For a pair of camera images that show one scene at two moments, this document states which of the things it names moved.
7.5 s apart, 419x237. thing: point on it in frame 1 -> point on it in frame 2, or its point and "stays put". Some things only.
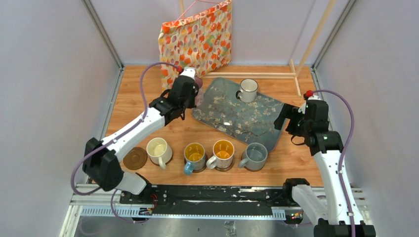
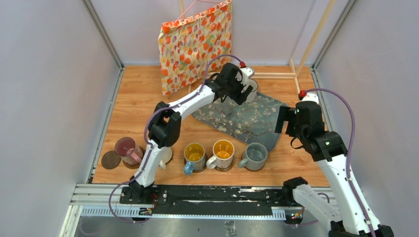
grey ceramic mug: x=255 y=157 stays put
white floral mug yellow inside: x=223 y=151 stays put
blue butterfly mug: x=194 y=156 stays put
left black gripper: x=191 y=103 -> x=238 y=98
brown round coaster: x=199 y=171 stays put
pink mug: x=199 y=97 -> x=126 y=148
